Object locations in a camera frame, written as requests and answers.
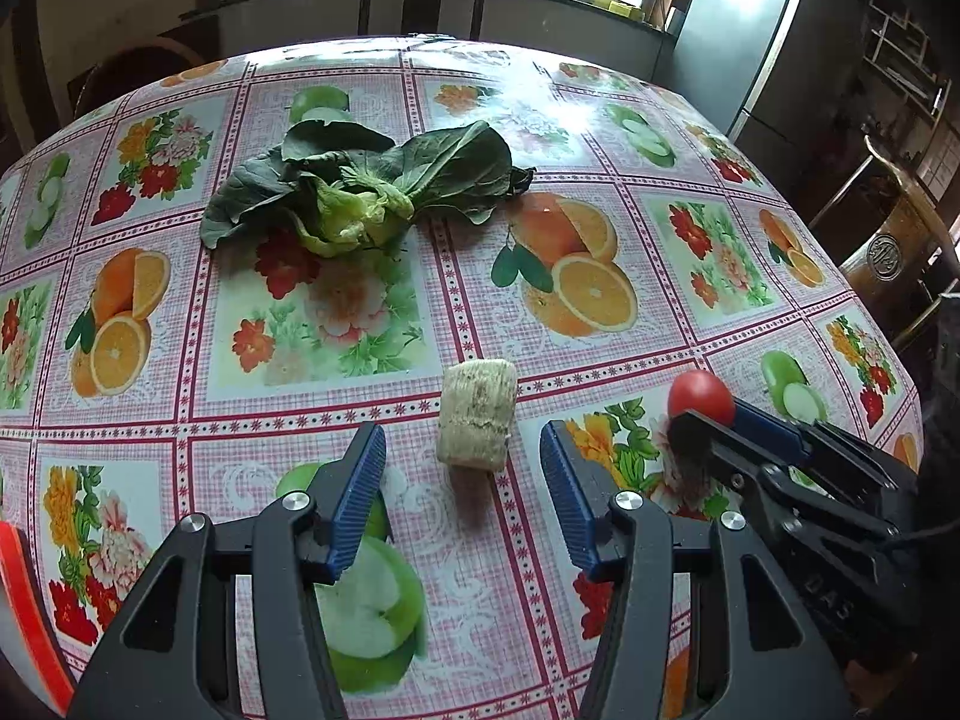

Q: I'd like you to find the red tray with white inside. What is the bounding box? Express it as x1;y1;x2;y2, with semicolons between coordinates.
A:
0;521;76;717

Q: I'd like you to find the wall shelf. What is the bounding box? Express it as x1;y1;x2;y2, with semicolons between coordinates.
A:
855;0;950;121

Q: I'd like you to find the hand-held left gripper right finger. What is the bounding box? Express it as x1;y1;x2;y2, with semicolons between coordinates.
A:
538;420;856;720

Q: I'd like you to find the brown wooden armchair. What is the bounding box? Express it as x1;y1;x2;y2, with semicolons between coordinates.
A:
810;135;960;350

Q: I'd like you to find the red tomato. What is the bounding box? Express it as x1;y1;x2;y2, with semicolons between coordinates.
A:
667;370;737;428

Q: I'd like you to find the fruit and flower print tablecloth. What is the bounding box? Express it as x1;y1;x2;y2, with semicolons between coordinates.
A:
0;34;927;720

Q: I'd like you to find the black cable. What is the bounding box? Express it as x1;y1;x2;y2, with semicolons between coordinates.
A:
881;514;960;545

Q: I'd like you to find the dark round-backed chair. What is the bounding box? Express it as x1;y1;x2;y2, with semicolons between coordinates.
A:
71;37;203;117

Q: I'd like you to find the grey refrigerator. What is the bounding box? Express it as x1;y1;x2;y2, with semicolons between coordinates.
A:
652;0;818;143

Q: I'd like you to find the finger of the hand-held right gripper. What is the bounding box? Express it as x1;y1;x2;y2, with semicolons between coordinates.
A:
667;407;790;512
731;397;816;460

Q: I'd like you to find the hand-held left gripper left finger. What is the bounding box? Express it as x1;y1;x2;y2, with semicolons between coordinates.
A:
67;422;391;720

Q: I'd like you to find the leafy green vegetable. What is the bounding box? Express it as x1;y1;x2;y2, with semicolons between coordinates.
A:
201;120;537;260

